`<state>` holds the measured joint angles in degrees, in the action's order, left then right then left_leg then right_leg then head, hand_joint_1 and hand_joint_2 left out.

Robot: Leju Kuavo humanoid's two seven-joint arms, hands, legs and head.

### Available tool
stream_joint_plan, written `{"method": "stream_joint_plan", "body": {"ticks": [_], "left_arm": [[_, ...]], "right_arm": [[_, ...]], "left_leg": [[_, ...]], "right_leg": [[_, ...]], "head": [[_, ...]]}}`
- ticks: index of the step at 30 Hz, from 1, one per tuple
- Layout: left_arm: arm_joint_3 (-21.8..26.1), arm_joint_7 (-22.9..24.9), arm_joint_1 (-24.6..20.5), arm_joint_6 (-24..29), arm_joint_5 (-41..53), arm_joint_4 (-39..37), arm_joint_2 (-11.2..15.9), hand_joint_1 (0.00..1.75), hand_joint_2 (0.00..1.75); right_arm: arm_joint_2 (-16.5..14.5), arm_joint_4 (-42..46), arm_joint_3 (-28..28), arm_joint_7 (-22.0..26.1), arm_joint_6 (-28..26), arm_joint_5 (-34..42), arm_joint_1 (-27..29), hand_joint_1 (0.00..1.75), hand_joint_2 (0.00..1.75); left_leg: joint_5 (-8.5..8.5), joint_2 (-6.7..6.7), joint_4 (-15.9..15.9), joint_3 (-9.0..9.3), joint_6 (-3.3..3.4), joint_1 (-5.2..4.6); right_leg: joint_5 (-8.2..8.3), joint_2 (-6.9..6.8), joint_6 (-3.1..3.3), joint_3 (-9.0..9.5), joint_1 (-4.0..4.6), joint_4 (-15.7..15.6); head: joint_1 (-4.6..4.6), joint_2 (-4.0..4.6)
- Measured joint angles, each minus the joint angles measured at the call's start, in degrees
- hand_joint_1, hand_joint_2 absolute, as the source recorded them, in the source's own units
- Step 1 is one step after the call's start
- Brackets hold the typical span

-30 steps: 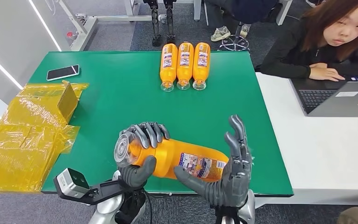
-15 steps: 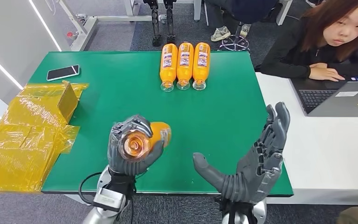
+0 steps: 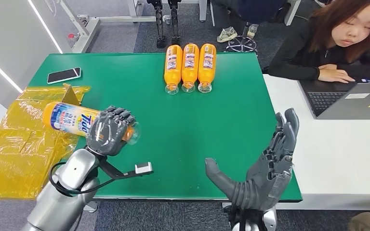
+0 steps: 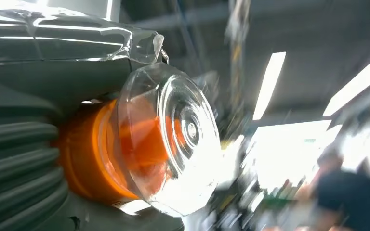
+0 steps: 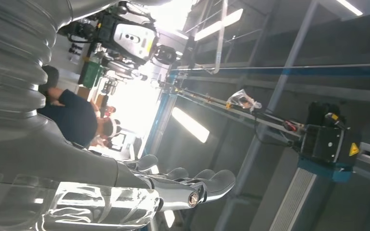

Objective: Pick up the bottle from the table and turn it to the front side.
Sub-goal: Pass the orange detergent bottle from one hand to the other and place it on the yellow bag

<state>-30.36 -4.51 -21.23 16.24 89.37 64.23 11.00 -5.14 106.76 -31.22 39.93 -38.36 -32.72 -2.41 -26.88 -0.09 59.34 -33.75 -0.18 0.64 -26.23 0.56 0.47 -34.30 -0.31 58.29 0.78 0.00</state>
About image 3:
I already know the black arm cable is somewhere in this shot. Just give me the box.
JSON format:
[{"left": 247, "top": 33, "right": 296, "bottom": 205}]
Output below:
[{"left": 48, "top": 162, "right": 117, "bottom": 196}]

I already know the orange bottle clear cap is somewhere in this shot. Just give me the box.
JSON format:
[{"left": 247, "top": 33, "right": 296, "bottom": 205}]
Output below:
[
  {"left": 164, "top": 44, "right": 183, "bottom": 95},
  {"left": 198, "top": 43, "right": 217, "bottom": 94},
  {"left": 181, "top": 43, "right": 200, "bottom": 93}
]

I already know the tan rounded object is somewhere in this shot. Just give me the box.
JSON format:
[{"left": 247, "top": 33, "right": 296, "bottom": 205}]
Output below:
[{"left": 347, "top": 212, "right": 370, "bottom": 231}]

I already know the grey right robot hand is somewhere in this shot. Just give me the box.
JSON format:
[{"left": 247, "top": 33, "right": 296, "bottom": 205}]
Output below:
[{"left": 205, "top": 107, "right": 300, "bottom": 213}]

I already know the white desk leg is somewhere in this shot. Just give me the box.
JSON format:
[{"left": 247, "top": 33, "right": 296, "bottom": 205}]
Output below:
[{"left": 199, "top": 0, "right": 216, "bottom": 27}]

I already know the person's hand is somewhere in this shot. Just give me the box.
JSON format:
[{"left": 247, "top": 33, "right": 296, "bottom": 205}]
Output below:
[{"left": 317, "top": 64, "right": 356, "bottom": 84}]

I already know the black stand leg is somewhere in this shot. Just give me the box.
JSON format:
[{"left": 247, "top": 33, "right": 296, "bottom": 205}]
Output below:
[
  {"left": 167, "top": 0, "right": 183, "bottom": 46},
  {"left": 146, "top": 0, "right": 168, "bottom": 49}
]

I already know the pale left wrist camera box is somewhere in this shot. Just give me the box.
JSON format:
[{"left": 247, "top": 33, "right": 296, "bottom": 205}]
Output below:
[{"left": 100, "top": 158, "right": 154, "bottom": 180}]

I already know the office chair chrome base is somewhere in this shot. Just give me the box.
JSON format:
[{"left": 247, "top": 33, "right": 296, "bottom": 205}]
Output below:
[{"left": 225, "top": 0, "right": 289, "bottom": 53}]

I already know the orange detergent bottle blue label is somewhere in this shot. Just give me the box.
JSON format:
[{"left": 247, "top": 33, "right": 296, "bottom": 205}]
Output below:
[{"left": 42, "top": 101, "right": 141, "bottom": 146}]

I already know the yellow plastic bag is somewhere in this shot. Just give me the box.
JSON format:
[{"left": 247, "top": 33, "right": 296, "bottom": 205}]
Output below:
[{"left": 0, "top": 83, "right": 92, "bottom": 200}]

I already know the white metal desk frame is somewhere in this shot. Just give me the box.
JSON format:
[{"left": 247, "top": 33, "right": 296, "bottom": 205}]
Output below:
[{"left": 57, "top": 0, "right": 158, "bottom": 54}]

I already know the brown cardboard piece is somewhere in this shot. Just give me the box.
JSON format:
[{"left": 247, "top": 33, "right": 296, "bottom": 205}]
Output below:
[{"left": 62, "top": 84, "right": 81, "bottom": 106}]

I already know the black smartphone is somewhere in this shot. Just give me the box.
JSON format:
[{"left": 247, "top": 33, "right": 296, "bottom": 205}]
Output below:
[{"left": 47, "top": 67, "right": 81, "bottom": 85}]

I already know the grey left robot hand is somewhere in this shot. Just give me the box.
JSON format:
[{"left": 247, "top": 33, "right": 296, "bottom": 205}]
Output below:
[{"left": 86, "top": 105, "right": 137, "bottom": 157}]

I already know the person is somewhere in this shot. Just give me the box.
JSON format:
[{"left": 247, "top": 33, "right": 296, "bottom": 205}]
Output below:
[{"left": 267, "top": 0, "right": 370, "bottom": 84}]

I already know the pale sneaker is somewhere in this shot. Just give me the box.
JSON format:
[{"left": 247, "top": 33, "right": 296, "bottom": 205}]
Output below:
[
  {"left": 247, "top": 23, "right": 259, "bottom": 39},
  {"left": 217, "top": 26, "right": 238, "bottom": 43}
]

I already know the grey laptop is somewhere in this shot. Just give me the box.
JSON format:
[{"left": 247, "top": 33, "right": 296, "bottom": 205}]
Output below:
[{"left": 298, "top": 77, "right": 370, "bottom": 120}]

